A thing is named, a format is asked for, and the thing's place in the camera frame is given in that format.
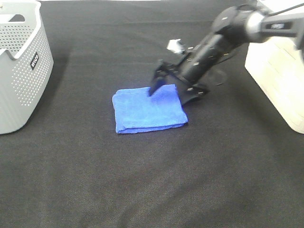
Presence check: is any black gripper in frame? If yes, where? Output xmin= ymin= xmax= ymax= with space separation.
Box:
xmin=148 ymin=34 xmax=234 ymax=105

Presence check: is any blue towel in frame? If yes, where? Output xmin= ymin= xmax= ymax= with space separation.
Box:
xmin=112 ymin=84 xmax=188 ymax=134

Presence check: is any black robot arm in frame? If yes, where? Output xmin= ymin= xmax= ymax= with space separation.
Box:
xmin=148 ymin=5 xmax=304 ymax=104

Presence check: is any black fabric table mat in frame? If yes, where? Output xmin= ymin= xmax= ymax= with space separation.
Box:
xmin=0 ymin=0 xmax=304 ymax=228

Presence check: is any white plastic storage box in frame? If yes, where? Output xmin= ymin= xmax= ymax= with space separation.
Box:
xmin=245 ymin=13 xmax=304 ymax=133

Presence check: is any grey perforated plastic basket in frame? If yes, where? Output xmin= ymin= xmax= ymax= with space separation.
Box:
xmin=0 ymin=0 xmax=54 ymax=134

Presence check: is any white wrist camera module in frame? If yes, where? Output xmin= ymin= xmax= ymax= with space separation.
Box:
xmin=166 ymin=39 xmax=185 ymax=55

